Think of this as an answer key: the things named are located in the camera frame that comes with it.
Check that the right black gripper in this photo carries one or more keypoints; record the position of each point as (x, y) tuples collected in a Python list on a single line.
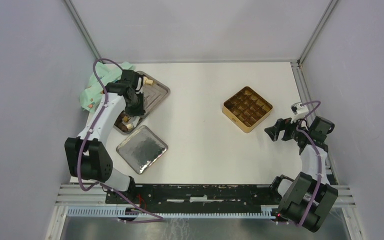
[(273, 131)]

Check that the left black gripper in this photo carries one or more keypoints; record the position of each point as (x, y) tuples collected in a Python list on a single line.
[(140, 110)]

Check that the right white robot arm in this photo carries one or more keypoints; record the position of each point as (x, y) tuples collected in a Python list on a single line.
[(307, 199)]

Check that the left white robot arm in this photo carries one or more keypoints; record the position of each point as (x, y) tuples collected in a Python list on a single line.
[(87, 156)]

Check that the steel chocolate tray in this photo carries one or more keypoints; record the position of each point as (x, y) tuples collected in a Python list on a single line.
[(154, 94)]

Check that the gold chocolate box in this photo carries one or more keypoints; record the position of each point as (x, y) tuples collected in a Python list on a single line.
[(247, 109)]

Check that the silver box lid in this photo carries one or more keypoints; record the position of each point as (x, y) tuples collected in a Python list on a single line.
[(141, 149)]

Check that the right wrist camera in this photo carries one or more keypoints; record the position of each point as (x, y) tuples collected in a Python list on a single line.
[(299, 109)]

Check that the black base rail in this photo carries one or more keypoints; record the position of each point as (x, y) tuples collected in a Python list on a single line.
[(204, 199)]

